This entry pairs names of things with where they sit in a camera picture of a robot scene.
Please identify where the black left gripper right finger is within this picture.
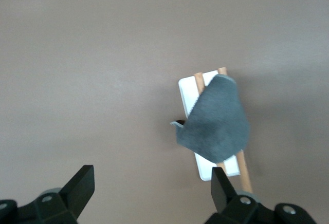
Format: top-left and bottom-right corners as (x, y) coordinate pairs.
(204, 166), (317, 224)

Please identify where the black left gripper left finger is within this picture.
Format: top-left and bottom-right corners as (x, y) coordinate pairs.
(0, 164), (95, 224)

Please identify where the grey microfibre towel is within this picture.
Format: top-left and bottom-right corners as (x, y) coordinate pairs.
(170, 74), (250, 165)

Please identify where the wooden rack rod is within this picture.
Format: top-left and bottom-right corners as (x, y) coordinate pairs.
(194, 72), (228, 177)
(217, 67), (254, 194)

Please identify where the white rack base tray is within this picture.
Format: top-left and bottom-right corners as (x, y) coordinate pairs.
(178, 70), (241, 181)

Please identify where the brown table mat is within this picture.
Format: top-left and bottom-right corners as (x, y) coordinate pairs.
(0, 0), (329, 224)

